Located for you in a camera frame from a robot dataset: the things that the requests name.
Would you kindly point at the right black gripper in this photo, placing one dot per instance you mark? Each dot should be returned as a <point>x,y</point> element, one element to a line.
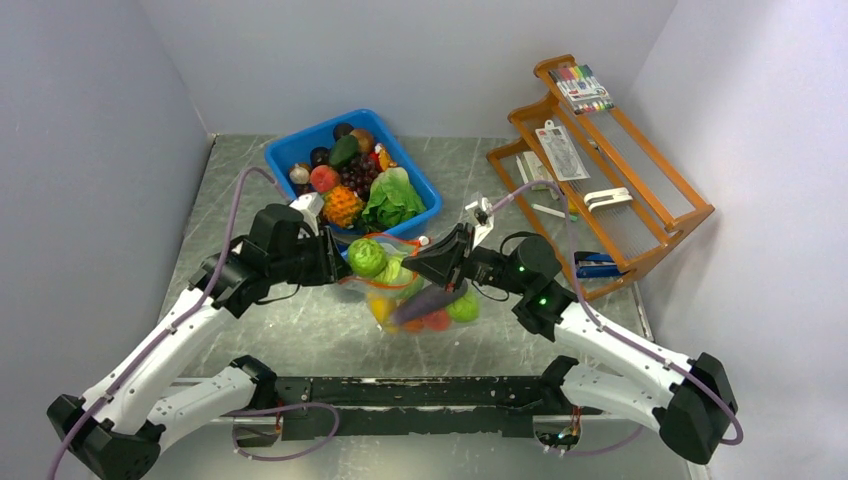
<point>446,260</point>

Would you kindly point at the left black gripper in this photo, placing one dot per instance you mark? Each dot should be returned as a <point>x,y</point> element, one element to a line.
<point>330,265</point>

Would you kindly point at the purple toy eggplant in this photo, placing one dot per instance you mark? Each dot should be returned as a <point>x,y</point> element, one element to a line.
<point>428,300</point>

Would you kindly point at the green toy cabbage front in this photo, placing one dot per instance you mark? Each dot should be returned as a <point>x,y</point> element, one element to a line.
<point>367,257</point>

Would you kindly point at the green toy ball vegetable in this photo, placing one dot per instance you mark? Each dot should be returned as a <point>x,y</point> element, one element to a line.
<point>465,309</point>

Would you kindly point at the red toy peach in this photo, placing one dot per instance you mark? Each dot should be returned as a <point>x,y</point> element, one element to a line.
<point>437,321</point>

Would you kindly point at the clear zip top bag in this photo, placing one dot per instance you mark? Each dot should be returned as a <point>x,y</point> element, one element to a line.
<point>401,300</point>

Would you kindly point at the orange toy pumpkin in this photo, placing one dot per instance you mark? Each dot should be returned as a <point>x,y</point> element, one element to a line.
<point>414,326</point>

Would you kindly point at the yellow toy mango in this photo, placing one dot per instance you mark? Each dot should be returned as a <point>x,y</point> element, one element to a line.
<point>382,308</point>

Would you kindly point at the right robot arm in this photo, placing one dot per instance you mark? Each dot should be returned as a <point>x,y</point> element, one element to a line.
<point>688,402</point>

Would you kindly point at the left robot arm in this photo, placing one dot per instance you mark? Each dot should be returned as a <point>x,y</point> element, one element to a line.
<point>120,426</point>

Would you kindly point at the orange textured toy fruit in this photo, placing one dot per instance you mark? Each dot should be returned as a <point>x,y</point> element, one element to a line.
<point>342,207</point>

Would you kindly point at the green toy lettuce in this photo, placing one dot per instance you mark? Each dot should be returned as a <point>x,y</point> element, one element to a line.
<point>392,201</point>

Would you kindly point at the pink toy peach in bin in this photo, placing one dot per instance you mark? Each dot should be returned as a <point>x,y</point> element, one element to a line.
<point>324,178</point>

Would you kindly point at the white toy garlic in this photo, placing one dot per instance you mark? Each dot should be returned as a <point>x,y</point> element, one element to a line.
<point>299,174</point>

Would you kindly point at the dark toy grapes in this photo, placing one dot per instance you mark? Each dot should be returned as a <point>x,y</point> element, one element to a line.
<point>359,174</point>

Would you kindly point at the dark green toy avocado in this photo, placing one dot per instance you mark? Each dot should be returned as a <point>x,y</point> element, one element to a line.
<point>343,151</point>

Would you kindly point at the blue plastic bin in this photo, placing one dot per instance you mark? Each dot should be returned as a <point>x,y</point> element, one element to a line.
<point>284,153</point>

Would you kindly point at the red toy pepper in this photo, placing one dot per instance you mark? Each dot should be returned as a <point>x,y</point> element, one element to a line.
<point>374,159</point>

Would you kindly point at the white box on shelf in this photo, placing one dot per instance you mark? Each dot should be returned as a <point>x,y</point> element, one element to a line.
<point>531,168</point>

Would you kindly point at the dark purple round fruit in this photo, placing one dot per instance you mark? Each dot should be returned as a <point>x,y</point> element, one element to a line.
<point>341,129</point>

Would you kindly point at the green capped marker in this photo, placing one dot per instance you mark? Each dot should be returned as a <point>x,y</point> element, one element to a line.
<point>554,212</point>

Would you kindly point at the blue stapler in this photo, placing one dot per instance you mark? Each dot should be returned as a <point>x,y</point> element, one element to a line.
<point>592,265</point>

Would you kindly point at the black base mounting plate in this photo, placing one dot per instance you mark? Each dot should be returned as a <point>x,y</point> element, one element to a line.
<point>357,406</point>

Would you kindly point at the packaged item on shelf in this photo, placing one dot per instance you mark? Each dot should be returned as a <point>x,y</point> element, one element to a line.
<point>561,153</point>

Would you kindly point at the wooden rack shelf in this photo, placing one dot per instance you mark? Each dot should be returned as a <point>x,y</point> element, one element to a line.
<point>665,207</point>

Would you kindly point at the white stapler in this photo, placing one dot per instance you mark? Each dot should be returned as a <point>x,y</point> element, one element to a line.
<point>605,199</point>

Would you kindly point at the coloured marker pen pack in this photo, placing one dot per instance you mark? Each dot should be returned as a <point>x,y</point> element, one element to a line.
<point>581,89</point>

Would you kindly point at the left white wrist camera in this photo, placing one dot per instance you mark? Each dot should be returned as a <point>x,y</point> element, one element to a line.
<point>310,206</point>

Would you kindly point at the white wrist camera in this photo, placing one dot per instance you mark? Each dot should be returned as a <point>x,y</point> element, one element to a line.
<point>478,210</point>
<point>310,206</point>

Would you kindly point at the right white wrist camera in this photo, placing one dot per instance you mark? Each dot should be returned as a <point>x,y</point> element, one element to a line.
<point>478,210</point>

